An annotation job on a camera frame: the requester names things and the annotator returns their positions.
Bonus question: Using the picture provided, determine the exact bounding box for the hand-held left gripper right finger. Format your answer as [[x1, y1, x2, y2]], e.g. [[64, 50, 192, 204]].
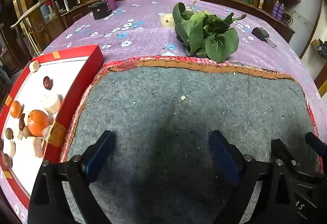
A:
[[209, 130, 299, 224]]

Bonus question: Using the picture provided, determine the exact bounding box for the large orange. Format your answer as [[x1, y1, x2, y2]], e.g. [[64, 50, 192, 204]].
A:
[[27, 110, 49, 137]]

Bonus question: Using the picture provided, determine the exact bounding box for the bok choy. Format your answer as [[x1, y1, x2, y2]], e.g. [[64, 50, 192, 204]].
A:
[[172, 1, 247, 62]]

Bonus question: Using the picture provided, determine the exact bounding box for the red shallow box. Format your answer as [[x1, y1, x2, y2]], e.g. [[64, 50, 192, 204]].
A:
[[0, 45, 105, 210]]

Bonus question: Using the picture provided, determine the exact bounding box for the purple floral tablecloth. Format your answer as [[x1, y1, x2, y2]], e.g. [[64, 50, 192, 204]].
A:
[[0, 0, 325, 224]]

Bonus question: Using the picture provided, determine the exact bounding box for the black car key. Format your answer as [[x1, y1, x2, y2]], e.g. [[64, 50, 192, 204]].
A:
[[252, 27, 277, 48]]

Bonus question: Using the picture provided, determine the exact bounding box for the black round holder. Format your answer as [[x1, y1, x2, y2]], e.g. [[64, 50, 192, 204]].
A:
[[88, 0, 114, 20]]

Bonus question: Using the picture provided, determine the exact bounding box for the wooden chair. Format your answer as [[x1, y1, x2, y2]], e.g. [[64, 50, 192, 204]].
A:
[[10, 0, 67, 61]]

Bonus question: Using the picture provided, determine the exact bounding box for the grey mat with red trim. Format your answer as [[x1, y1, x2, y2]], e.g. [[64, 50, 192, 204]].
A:
[[60, 56, 320, 224]]

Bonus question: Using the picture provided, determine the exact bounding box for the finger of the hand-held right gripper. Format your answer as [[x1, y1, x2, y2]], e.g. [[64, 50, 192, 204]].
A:
[[271, 138, 316, 182], [305, 132, 327, 157]]

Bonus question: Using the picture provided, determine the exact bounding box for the clear plastic wrapper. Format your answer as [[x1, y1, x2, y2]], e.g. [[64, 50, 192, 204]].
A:
[[41, 124, 53, 141]]

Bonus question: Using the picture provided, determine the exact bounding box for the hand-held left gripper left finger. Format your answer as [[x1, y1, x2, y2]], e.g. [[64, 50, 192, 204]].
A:
[[28, 130, 115, 224]]

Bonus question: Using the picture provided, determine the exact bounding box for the small orange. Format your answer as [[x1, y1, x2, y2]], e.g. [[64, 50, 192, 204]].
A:
[[10, 101, 22, 119]]

